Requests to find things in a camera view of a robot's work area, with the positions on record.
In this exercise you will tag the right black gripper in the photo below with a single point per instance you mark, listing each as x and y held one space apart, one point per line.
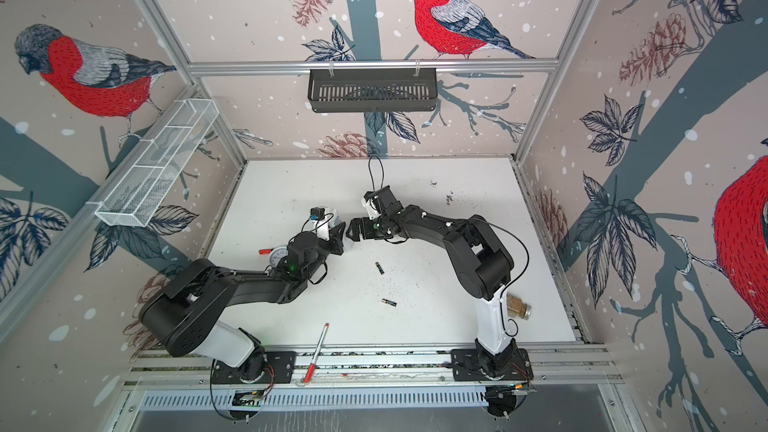
370 227

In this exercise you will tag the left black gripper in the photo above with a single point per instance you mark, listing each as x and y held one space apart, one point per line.
334 235

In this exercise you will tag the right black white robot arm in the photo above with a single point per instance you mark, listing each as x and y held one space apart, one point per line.
480 261

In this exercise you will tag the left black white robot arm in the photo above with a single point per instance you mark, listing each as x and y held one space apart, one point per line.
184 316

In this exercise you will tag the black hanging basket shelf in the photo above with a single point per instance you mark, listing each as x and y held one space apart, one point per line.
373 90

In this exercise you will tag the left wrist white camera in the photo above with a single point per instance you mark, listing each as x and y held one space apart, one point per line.
322 220

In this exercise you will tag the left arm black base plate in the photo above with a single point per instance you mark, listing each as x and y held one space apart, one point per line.
270 367

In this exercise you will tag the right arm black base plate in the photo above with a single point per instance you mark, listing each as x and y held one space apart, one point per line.
512 364

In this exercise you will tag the white wire mesh shelf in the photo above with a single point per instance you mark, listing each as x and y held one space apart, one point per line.
142 189

